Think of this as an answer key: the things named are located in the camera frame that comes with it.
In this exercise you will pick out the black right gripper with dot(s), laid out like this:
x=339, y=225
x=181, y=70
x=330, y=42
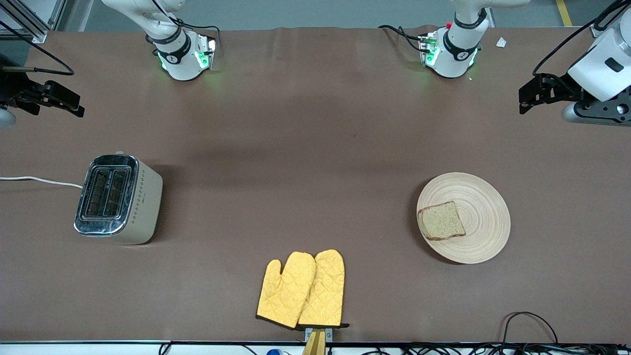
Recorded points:
x=11, y=88

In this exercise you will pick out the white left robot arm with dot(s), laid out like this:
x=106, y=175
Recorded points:
x=453, y=54

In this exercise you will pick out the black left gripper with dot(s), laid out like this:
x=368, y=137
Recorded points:
x=560, y=85

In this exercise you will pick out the yellow floor tape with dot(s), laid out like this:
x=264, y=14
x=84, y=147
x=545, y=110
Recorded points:
x=563, y=12

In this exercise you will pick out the round wooden plate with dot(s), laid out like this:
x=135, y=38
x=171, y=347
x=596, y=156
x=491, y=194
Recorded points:
x=480, y=227

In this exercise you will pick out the small blue object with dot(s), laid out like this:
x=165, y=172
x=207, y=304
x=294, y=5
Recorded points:
x=274, y=352

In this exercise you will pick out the brown bread slice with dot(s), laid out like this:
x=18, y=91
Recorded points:
x=440, y=222

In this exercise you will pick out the yellow quilted oven mitt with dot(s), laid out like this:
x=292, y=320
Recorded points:
x=325, y=291
x=283, y=291

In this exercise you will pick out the brown table cover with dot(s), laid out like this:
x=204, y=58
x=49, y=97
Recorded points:
x=315, y=108

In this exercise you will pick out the wooden block with metal bracket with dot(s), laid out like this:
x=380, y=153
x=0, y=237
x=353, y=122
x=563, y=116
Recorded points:
x=315, y=342

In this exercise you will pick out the cream and chrome toaster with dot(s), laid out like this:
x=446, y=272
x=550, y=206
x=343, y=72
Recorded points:
x=118, y=197

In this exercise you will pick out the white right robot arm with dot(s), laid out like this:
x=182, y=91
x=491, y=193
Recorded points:
x=180, y=59

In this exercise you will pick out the aluminium frame profile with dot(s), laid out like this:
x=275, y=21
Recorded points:
x=29, y=24
x=597, y=30

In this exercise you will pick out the small white paper scrap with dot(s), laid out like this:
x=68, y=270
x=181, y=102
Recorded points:
x=501, y=42

